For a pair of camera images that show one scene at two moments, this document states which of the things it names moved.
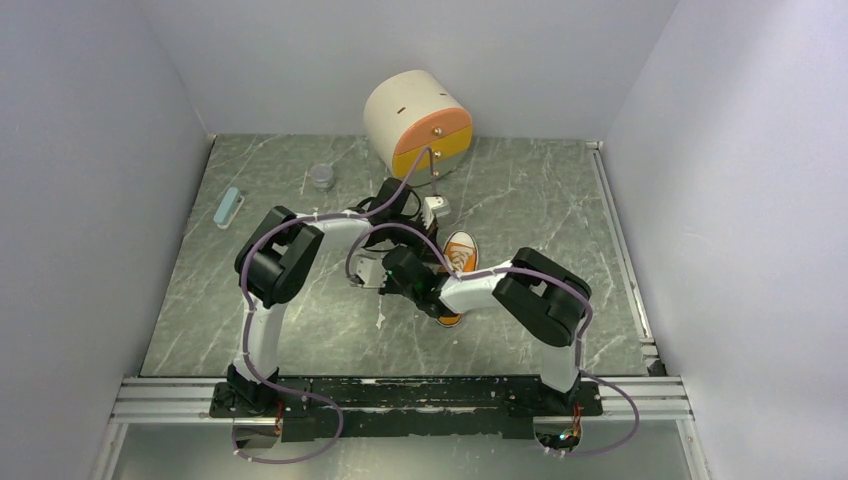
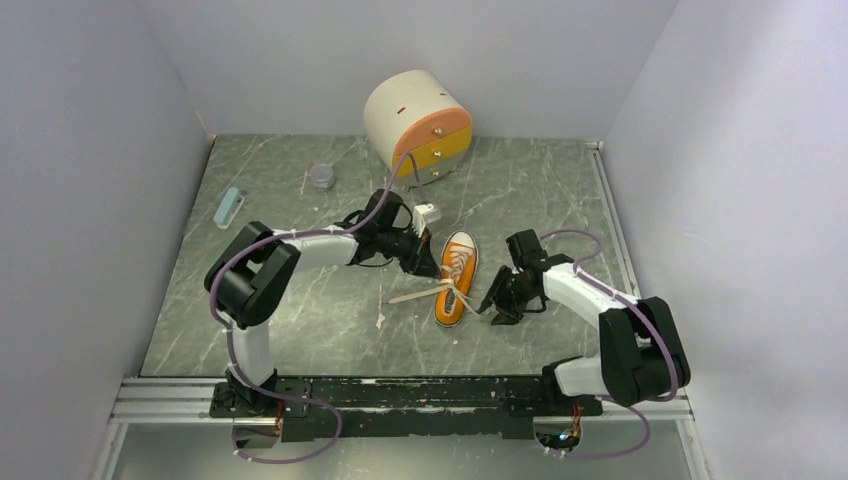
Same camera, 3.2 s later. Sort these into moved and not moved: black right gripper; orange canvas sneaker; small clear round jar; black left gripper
Moved: black right gripper
Not moved: orange canvas sneaker; small clear round jar; black left gripper
